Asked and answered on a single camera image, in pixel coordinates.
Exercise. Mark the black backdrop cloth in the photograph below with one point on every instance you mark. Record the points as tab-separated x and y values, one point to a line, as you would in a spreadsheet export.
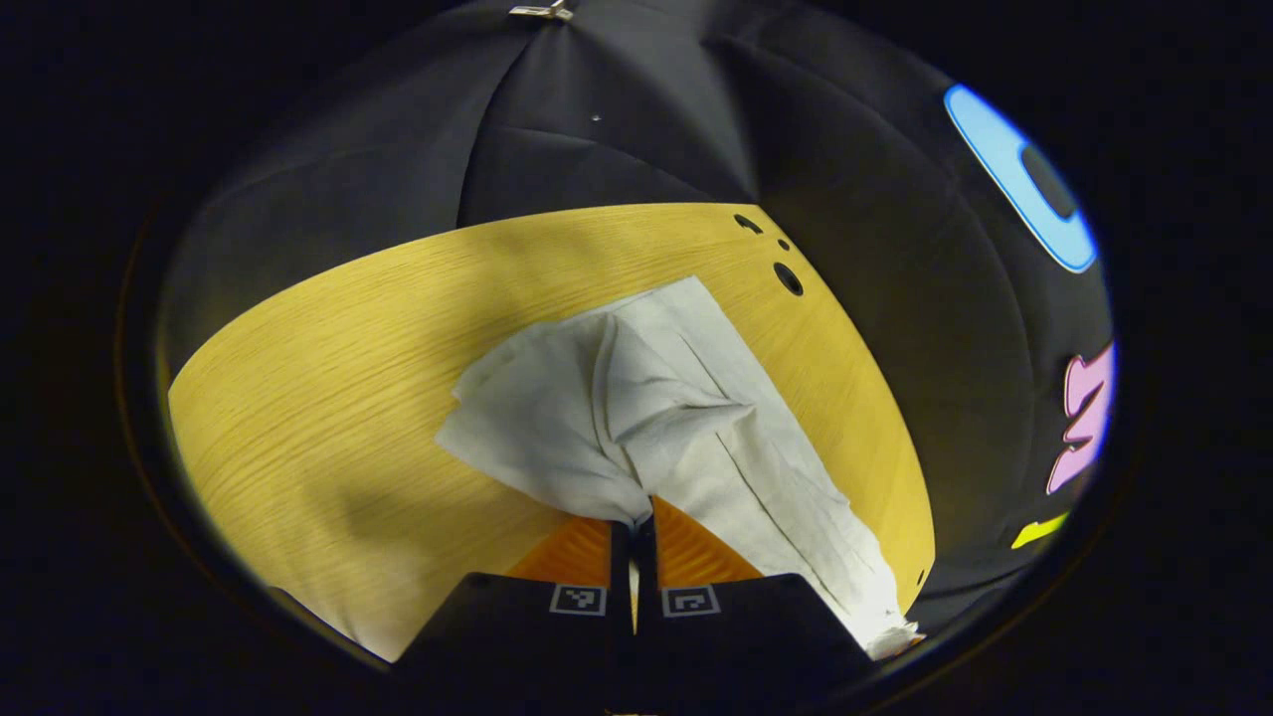
597	149

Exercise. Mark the silver metal clip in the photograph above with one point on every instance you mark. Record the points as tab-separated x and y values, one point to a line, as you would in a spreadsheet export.
542	12

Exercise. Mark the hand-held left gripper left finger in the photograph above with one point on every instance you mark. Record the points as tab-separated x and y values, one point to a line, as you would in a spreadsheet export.
619	597

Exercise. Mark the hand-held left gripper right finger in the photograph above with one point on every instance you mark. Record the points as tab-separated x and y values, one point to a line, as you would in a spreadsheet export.
646	597

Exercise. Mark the white jeans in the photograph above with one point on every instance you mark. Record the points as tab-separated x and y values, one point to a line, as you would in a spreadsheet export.
696	398

